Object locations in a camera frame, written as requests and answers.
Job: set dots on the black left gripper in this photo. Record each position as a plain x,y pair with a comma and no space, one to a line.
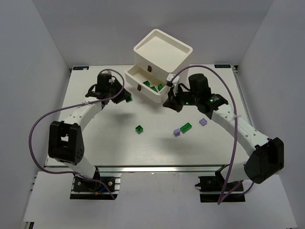
119,93

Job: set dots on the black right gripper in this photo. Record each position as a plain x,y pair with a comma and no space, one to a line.
175,99

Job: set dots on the dark green lego front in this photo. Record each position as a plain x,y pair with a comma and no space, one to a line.
160,87

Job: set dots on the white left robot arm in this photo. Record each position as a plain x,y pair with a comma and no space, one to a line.
66,143

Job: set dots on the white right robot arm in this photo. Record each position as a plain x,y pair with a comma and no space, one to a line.
266,156

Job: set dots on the lilac small lego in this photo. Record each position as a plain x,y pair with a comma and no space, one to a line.
176,132

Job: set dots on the lilac square lego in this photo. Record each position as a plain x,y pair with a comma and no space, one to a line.
203,121

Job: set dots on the white drawer cabinet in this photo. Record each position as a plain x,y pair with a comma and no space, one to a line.
160,54

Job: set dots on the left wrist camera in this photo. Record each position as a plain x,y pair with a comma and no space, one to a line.
107,72

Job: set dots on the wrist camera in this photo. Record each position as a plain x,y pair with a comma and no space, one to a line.
107,72
172,80

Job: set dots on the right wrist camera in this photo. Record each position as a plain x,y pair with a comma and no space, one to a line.
172,80

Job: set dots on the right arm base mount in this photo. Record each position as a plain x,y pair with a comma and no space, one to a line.
210,190

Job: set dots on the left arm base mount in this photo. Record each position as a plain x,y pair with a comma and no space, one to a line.
83,189

